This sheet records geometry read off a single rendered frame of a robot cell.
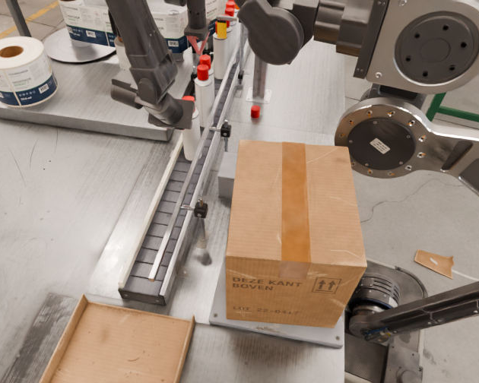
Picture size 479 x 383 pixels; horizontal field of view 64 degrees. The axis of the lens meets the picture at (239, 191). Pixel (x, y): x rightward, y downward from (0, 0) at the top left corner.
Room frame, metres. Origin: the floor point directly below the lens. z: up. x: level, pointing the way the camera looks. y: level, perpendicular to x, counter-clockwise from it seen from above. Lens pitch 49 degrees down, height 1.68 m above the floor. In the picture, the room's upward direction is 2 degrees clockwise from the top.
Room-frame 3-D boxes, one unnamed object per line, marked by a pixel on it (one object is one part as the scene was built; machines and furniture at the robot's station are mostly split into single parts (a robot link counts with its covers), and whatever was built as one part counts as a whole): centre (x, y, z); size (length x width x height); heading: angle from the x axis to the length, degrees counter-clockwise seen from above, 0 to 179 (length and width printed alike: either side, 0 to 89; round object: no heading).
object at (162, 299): (1.20, 0.09, 0.85); 1.65 x 0.11 x 0.05; 171
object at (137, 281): (1.20, 0.09, 0.86); 1.65 x 0.08 x 0.04; 171
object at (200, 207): (0.57, 0.11, 0.91); 0.07 x 0.03 x 0.16; 81
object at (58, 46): (1.46, 0.66, 0.89); 0.31 x 0.31 x 0.01
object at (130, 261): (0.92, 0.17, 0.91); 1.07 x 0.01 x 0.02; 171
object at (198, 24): (1.20, 0.15, 1.12); 0.10 x 0.07 x 0.07; 171
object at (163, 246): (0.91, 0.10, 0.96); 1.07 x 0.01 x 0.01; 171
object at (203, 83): (0.99, 0.12, 0.98); 0.05 x 0.05 x 0.20
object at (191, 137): (0.83, 0.14, 0.98); 0.05 x 0.05 x 0.20
